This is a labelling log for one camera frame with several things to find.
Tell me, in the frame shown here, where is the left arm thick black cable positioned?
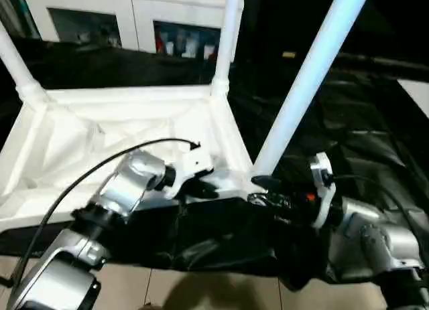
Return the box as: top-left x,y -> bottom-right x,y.
13,139 -> 202,284

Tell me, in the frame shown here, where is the right arm thick black cable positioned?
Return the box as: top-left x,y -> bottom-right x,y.
330,175 -> 423,230

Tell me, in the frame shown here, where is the black shiny mat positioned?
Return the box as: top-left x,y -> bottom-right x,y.
0,37 -> 429,291

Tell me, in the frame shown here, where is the long dark tube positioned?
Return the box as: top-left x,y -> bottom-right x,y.
334,54 -> 429,70

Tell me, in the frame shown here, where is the grey curtain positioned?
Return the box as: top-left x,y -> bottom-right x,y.
0,0 -> 27,40

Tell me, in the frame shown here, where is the white plastic table leg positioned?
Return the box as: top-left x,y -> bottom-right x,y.
0,21 -> 50,105
210,0 -> 245,96
253,0 -> 373,177

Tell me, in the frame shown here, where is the white cabinet with glass doors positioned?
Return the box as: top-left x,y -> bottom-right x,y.
25,0 -> 244,62

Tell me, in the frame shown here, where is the arm thick black cable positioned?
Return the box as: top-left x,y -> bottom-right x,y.
330,175 -> 423,230
13,139 -> 202,284

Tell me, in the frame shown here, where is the white flat item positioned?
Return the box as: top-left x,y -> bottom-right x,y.
397,78 -> 429,119

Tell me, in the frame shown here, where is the white plastic table top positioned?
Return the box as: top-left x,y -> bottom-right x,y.
0,83 -> 269,231

